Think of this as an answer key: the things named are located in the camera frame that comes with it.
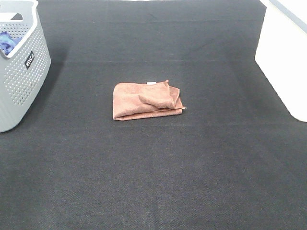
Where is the brown microfibre towel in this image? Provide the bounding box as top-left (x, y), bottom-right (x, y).
top-left (112, 80), bottom-right (185, 121)

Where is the grey perforated laundry basket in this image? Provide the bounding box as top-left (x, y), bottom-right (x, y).
top-left (0, 0), bottom-right (51, 132)

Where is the white plastic bin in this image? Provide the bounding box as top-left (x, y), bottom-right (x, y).
top-left (255, 0), bottom-right (307, 122)

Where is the blue cloth in basket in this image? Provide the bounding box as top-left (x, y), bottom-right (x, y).
top-left (0, 31), bottom-right (22, 56)

